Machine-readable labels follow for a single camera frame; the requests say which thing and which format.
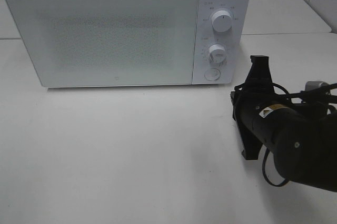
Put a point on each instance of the white microwave door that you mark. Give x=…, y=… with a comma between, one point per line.
x=94, y=43

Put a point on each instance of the round white door button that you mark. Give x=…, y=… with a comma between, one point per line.
x=212, y=74

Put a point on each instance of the white timer knob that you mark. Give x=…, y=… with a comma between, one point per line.
x=217, y=53

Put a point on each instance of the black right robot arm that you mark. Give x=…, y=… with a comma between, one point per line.
x=297, y=129

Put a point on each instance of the upper white power knob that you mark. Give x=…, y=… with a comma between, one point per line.
x=221, y=21

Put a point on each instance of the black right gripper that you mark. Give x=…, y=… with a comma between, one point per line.
x=249, y=101

